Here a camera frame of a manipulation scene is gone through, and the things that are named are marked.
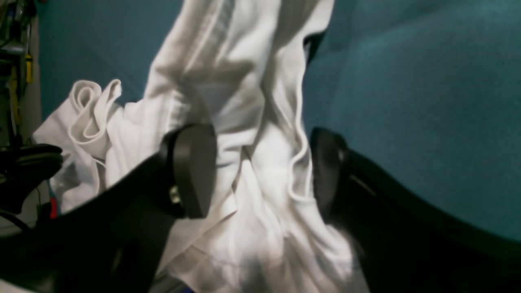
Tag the white T-shirt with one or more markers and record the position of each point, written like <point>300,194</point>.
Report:
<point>238,64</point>

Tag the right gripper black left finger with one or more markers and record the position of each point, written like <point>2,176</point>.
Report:
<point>114,243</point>

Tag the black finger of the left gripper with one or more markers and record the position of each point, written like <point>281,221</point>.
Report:
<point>23,169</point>

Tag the teal table cloth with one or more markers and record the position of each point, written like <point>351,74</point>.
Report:
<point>428,89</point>

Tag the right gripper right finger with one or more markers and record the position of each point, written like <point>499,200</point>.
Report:
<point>404,244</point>

